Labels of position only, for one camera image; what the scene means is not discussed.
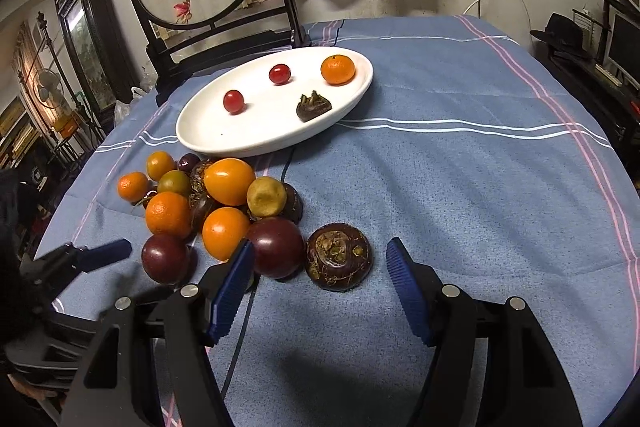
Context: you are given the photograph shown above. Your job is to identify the large dimpled orange mandarin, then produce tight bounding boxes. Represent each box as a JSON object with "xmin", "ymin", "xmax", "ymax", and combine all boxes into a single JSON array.
[{"xmin": 145, "ymin": 191, "xmax": 193, "ymax": 240}]

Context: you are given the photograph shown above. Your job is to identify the electric fan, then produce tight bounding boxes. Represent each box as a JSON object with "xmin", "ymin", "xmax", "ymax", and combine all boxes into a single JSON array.
[{"xmin": 36, "ymin": 69, "xmax": 63, "ymax": 110}]

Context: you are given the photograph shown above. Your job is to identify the dark purple fruit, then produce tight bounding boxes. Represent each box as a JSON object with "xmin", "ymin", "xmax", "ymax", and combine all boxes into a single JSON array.
[{"xmin": 189, "ymin": 194, "xmax": 221, "ymax": 233}]

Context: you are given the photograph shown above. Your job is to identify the white oval plate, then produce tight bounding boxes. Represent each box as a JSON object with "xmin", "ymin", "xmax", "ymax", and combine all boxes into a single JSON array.
[{"xmin": 176, "ymin": 47, "xmax": 375, "ymax": 158}]

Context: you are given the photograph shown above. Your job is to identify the black hat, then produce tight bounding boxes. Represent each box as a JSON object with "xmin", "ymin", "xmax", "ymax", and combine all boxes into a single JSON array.
[{"xmin": 530, "ymin": 13, "xmax": 593, "ymax": 60}]

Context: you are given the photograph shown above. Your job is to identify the thin black cable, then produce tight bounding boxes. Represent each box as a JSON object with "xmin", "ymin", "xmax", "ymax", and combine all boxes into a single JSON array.
[{"xmin": 220, "ymin": 146, "xmax": 293, "ymax": 403}]

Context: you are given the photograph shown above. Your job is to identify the red cherry tomato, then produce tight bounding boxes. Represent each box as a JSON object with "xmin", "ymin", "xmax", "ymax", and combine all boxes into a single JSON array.
[
  {"xmin": 223, "ymin": 90, "xmax": 246, "ymax": 114},
  {"xmin": 268, "ymin": 63, "xmax": 292, "ymax": 86}
]

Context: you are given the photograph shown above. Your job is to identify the yellow-brown longan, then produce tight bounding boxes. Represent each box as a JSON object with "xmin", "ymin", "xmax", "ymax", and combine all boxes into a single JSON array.
[{"xmin": 246, "ymin": 176, "xmax": 288, "ymax": 218}]

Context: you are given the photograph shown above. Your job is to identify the purple passion fruit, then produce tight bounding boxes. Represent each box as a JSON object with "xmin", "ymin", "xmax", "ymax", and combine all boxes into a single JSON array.
[{"xmin": 141, "ymin": 234, "xmax": 191, "ymax": 285}]

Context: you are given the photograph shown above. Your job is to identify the dark purple plum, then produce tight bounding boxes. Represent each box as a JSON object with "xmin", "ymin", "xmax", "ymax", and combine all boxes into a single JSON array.
[{"xmin": 245, "ymin": 217, "xmax": 307, "ymax": 280}]

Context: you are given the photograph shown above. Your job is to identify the dark framed painting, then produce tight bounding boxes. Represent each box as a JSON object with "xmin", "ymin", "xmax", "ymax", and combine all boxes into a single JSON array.
[{"xmin": 54, "ymin": 0, "xmax": 138, "ymax": 118}]

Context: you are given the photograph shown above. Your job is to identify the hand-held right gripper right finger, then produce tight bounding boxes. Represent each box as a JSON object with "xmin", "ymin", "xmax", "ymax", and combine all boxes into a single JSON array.
[{"xmin": 386, "ymin": 237, "xmax": 583, "ymax": 427}]

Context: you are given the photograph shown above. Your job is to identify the brown date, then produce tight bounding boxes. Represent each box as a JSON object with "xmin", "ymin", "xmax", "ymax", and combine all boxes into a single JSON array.
[{"xmin": 306, "ymin": 222, "xmax": 373, "ymax": 292}]

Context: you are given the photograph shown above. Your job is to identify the smooth orange fruit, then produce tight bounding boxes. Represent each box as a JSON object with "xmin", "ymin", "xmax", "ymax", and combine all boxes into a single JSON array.
[{"xmin": 202, "ymin": 207, "xmax": 251, "ymax": 261}]

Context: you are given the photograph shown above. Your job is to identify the dark water chestnut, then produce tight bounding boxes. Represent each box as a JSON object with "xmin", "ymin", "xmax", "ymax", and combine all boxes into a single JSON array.
[
  {"xmin": 280, "ymin": 183, "xmax": 304, "ymax": 225},
  {"xmin": 296, "ymin": 91, "xmax": 333, "ymax": 123}
]

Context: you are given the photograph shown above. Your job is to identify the white wavy board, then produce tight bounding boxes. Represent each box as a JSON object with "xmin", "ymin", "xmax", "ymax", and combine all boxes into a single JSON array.
[{"xmin": 294, "ymin": 0, "xmax": 437, "ymax": 26}]

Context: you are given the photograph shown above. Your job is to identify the small orange mandarin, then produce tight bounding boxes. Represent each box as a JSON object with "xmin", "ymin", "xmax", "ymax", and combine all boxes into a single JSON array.
[{"xmin": 117, "ymin": 172, "xmax": 150, "ymax": 202}]

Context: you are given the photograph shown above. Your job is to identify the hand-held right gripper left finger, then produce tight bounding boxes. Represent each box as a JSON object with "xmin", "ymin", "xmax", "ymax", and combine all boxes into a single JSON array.
[{"xmin": 60, "ymin": 239, "xmax": 256, "ymax": 427}]

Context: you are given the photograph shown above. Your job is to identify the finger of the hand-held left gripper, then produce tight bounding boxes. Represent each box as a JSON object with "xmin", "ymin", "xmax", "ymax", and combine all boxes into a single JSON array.
[{"xmin": 20, "ymin": 238, "xmax": 133, "ymax": 303}]

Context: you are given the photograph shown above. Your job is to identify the computer monitor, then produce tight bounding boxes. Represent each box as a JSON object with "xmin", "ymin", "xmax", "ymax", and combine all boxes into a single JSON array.
[{"xmin": 604, "ymin": 11, "xmax": 640, "ymax": 90}]

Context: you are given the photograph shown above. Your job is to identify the small yellow-orange tomato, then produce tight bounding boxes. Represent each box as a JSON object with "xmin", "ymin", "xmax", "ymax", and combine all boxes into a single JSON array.
[{"xmin": 146, "ymin": 151, "xmax": 176, "ymax": 181}]

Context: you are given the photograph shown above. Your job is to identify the clear plastic bags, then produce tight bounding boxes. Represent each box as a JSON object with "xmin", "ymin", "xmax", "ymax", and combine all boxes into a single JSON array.
[{"xmin": 114, "ymin": 72, "xmax": 158, "ymax": 128}]

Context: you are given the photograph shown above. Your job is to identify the black side desk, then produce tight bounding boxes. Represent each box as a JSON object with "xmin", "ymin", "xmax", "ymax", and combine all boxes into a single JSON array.
[{"xmin": 532, "ymin": 42, "xmax": 640, "ymax": 180}]

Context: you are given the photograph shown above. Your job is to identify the blue striped tablecloth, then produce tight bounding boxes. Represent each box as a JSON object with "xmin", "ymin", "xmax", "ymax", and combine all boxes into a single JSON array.
[{"xmin": 35, "ymin": 14, "xmax": 640, "ymax": 427}]

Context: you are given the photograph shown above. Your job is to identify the large yellow-orange oval fruit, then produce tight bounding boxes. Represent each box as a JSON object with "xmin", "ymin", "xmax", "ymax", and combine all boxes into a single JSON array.
[{"xmin": 204, "ymin": 158, "xmax": 257, "ymax": 206}]

